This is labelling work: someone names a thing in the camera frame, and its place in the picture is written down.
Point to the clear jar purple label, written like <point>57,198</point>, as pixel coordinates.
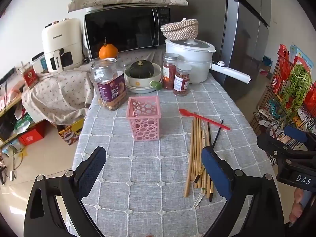
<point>108,86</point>

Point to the yellow printed box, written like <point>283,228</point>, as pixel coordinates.
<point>70,132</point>

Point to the red plastic spoon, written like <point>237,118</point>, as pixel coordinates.
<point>184,112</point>

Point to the red cardboard box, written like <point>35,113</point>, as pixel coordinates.
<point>30,137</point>

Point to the white electric pot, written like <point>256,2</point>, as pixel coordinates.
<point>190,59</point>

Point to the orange fruit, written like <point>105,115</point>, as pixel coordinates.
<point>108,51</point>

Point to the black microwave oven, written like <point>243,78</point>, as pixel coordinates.
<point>123,29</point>

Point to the plain wooden chopstick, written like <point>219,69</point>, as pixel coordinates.
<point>200,138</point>

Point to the bunch of green vegetables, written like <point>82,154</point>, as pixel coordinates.
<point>296,88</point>

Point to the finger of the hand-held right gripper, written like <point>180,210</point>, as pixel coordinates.
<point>295,133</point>
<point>276,145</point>

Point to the pink perforated plastic basket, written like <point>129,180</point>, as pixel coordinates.
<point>145,118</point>

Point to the wooden shelf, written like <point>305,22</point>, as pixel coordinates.
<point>9,105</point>

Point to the white box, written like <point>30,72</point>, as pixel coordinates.
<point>39,63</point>

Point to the white flower print bowl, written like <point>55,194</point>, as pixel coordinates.
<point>143,81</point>

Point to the long bamboo chopstick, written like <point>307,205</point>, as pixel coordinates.
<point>192,153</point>
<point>197,140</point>
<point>189,158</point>
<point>195,150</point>

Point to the printed bamboo chopstick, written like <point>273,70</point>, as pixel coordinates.
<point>206,140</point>
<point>203,139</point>

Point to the green pumpkin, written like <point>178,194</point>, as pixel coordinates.
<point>142,69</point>

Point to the tall jar red contents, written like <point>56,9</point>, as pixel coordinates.
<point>169,74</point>

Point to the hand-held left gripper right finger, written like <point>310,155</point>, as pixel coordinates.
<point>214,170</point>

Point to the white air fryer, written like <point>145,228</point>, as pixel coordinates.
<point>61,44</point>

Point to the floral cover cloth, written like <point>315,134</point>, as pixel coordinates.
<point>59,96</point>

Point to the grey refrigerator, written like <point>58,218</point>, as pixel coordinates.
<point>237,42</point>

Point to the grey checked tablecloth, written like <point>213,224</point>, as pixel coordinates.
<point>148,177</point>

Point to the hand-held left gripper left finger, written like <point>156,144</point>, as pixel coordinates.
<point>92,167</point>

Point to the red snack packet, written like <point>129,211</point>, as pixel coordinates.
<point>283,59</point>

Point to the short jar red contents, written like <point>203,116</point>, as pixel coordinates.
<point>182,81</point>

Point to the person's right hand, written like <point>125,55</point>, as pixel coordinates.
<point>296,207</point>

